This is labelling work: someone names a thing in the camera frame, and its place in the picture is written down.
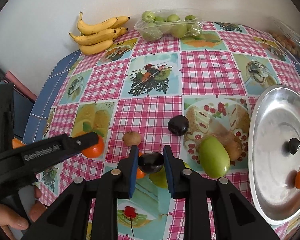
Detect yellow banana bunch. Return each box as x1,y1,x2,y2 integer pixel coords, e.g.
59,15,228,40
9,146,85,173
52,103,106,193
69,12,130,55

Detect small dark plum in tray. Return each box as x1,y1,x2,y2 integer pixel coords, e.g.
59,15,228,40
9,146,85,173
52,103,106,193
288,138,300,155

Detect person's left hand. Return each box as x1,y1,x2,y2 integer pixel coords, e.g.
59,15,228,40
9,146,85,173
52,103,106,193
0,186,47,239

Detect brown kiwi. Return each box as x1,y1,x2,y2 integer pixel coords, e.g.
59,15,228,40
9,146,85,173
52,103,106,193
224,141,242,161
123,131,142,147

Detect clear box of longans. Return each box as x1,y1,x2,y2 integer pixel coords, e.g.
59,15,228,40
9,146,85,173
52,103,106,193
270,17,300,62

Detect silver metal round tray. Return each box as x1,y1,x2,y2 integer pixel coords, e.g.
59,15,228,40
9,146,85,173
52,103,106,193
248,85,300,225

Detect checkered fruit print tablecloth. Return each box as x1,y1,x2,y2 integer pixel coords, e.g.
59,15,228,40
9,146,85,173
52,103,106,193
22,21,300,240

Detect large green mango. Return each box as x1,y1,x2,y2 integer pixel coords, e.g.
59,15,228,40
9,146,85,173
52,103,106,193
199,136,230,178

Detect clear box of green fruits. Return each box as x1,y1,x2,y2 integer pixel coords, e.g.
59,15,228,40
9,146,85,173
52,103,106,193
134,9,204,42

